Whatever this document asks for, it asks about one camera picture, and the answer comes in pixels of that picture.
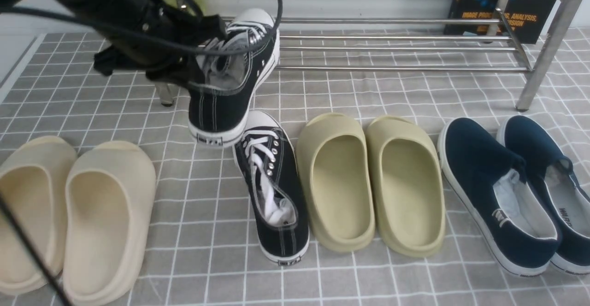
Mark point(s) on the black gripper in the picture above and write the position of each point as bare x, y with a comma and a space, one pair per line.
162, 44

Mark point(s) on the black canvas sneaker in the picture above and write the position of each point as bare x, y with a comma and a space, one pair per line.
218, 113
266, 159

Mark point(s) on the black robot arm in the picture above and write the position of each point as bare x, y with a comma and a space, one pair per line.
105, 16

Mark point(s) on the navy slip-on shoe left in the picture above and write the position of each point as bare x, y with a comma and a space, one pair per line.
491, 182

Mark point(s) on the navy slip-on shoe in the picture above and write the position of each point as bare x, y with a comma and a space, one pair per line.
491, 182
551, 175

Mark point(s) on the steel shoe rack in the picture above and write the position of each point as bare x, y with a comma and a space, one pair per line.
345, 14

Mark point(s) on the navy slip-on shoe right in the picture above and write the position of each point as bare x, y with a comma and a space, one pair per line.
551, 175

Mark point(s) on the cream slipper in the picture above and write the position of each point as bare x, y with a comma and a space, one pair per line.
32, 185
109, 194

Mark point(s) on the cream slipper far left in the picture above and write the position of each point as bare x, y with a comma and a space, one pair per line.
32, 185

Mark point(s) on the olive slipper left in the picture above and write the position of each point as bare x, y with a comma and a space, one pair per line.
331, 156

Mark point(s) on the olive slipper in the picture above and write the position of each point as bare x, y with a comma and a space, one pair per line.
407, 186
331, 156

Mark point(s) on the grey checked tablecloth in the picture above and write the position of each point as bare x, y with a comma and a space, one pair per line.
203, 247

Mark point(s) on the olive slipper right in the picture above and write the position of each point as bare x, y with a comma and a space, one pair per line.
407, 186

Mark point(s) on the black image processing book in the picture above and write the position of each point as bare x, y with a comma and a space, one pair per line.
526, 17

